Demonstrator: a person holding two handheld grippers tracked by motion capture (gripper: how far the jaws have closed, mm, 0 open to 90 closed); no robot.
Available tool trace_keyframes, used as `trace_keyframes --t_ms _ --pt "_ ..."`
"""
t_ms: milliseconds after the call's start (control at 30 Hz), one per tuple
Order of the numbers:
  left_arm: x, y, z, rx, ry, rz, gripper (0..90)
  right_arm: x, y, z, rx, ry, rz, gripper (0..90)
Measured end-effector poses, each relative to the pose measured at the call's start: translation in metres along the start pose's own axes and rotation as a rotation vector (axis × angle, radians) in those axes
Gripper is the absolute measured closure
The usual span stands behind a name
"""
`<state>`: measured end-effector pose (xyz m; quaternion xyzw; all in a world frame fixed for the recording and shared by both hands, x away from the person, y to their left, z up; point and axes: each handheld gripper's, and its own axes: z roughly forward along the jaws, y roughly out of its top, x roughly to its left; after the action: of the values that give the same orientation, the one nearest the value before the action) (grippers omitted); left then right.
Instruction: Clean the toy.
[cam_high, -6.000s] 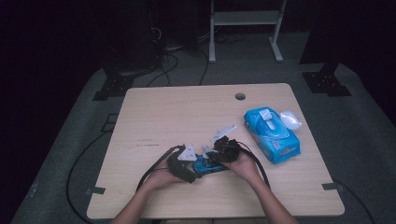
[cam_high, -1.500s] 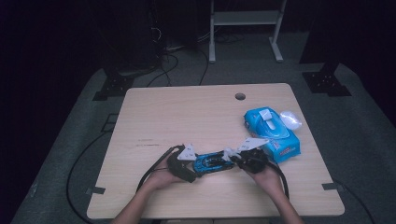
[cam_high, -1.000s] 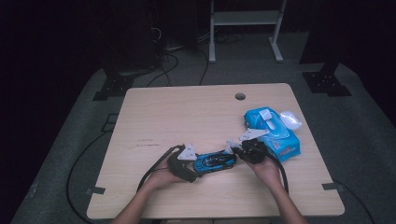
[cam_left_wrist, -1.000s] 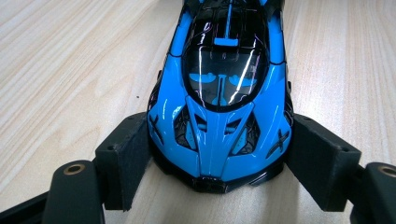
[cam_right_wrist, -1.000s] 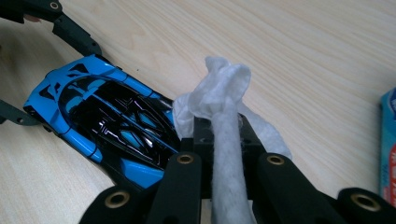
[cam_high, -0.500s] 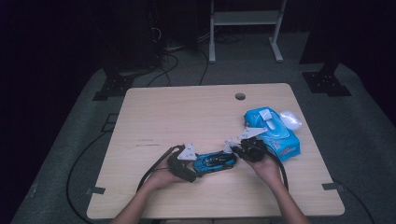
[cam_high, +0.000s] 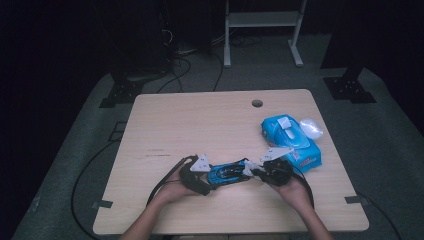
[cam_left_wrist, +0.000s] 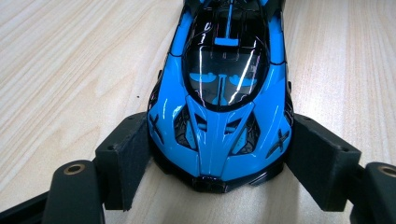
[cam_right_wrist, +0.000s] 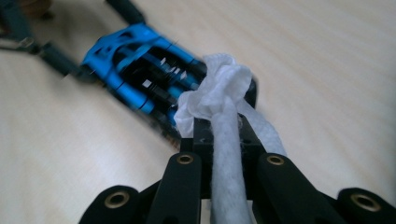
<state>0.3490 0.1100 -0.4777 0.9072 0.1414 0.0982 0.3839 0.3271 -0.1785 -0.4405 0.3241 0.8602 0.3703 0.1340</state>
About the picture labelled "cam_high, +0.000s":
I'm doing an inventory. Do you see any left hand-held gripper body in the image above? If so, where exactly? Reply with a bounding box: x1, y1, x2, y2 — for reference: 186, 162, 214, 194
179, 153, 213, 197

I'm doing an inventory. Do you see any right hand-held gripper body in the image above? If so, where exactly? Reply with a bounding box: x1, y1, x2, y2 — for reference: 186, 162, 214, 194
258, 146, 295, 187

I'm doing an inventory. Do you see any white wet wipe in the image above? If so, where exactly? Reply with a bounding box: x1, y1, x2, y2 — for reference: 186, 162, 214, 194
242, 159, 265, 177

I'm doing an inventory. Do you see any blue toy car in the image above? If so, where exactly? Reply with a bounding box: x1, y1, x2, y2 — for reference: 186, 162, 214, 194
207, 158, 252, 186

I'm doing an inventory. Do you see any blue wet wipes pack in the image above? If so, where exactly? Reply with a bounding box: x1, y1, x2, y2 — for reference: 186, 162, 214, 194
260, 114, 323, 173

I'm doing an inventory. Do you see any person's left hand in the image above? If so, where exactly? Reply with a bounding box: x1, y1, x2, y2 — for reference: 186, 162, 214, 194
152, 169, 198, 207

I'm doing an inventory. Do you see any person's right hand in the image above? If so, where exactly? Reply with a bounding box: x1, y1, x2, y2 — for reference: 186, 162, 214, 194
269, 175, 313, 210

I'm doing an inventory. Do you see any clear oval plastic lid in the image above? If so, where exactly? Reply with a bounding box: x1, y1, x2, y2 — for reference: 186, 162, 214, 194
299, 118, 325, 140

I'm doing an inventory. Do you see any dark tape piece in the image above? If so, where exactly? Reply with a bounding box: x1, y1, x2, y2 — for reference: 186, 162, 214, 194
91, 199, 114, 210
344, 195, 370, 205

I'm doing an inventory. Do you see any black floor tape marking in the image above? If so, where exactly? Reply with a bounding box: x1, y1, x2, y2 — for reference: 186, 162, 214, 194
107, 121, 128, 143

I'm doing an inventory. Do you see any black stand base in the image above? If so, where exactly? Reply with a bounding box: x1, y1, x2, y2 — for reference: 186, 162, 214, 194
323, 66, 378, 105
98, 78, 145, 109

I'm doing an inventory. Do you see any dark equipment cabinet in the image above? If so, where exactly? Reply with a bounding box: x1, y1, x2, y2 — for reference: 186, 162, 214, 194
109, 0, 175, 80

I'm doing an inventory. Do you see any white metal stand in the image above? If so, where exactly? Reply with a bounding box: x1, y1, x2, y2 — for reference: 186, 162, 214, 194
223, 0, 308, 69

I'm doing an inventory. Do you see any left hand-held gripper cable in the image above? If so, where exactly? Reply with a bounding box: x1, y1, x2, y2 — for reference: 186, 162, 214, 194
146, 154, 198, 206

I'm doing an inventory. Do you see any hand-held gripper cable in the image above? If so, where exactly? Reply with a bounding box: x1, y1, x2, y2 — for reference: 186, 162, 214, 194
290, 164, 315, 210
146, 154, 198, 206

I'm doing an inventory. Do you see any right hand-held gripper cable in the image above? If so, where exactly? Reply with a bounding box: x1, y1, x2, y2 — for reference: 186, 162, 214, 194
290, 164, 315, 210

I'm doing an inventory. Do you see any black looped cable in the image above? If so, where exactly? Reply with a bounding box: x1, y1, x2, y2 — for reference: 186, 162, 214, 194
156, 55, 193, 94

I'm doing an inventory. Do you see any thin black cable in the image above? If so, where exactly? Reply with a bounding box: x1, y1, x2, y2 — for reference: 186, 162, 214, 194
212, 52, 225, 93

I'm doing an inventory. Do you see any black floor cable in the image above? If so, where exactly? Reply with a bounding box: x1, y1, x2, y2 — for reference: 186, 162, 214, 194
355, 191, 403, 240
70, 139, 118, 240

